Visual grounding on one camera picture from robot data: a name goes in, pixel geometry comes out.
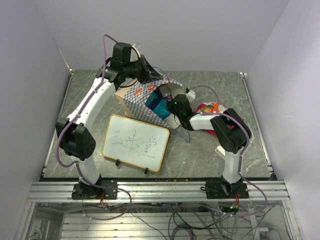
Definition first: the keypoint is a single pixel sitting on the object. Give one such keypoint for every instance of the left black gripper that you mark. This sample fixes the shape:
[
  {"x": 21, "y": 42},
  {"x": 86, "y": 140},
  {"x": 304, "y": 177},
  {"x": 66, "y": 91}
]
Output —
[{"x": 152, "y": 74}]

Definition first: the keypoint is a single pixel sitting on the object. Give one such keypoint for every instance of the teal snack packet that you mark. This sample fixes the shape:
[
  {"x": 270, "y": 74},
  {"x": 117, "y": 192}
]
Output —
[{"x": 157, "y": 104}]

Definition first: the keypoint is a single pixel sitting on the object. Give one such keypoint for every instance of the blue checkered paper bag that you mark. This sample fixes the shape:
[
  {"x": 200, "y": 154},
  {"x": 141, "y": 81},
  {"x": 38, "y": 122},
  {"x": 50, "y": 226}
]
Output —
[{"x": 133, "y": 98}]

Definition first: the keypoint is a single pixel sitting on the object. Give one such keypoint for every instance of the pink snack packet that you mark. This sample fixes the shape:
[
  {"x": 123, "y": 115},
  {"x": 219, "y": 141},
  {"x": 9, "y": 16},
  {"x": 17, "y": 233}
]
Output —
[{"x": 209, "y": 131}]

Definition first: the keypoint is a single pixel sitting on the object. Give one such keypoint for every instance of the orange snack packet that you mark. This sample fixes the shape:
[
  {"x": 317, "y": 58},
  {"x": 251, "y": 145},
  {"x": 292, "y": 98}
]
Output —
[{"x": 210, "y": 107}]

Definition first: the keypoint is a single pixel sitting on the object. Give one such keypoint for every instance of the purple snack packet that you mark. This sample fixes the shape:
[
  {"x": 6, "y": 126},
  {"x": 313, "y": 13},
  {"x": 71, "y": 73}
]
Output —
[{"x": 167, "y": 96}]

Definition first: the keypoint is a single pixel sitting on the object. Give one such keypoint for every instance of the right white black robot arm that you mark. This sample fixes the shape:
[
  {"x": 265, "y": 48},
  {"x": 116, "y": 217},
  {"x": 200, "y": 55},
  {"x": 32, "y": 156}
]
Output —
[{"x": 231, "y": 131}]

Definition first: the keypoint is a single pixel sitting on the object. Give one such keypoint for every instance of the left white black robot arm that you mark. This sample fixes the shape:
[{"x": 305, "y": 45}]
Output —
[{"x": 75, "y": 144}]

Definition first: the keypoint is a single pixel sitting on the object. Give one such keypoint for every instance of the white whiteboard eraser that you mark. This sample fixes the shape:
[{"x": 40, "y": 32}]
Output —
[{"x": 220, "y": 151}]

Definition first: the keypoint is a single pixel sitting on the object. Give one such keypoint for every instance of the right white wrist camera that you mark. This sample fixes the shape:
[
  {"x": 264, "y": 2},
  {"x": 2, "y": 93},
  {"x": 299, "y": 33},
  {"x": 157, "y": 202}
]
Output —
[{"x": 190, "y": 95}]

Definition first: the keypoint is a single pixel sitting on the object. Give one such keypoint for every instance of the small whiteboard with yellow frame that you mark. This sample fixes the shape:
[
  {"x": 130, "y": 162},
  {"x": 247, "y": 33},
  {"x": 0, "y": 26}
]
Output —
[{"x": 135, "y": 142}]

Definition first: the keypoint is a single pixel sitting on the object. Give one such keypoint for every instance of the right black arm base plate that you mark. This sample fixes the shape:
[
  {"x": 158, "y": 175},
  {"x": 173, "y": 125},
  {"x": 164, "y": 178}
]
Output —
[{"x": 219, "y": 188}]

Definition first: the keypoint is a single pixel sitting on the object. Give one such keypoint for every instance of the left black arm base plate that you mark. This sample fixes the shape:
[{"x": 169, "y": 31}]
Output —
[{"x": 83, "y": 191}]

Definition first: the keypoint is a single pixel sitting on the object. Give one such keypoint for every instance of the aluminium extrusion rail frame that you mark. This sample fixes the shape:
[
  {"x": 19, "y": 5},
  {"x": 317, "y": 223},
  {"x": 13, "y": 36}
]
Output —
[{"x": 149, "y": 192}]

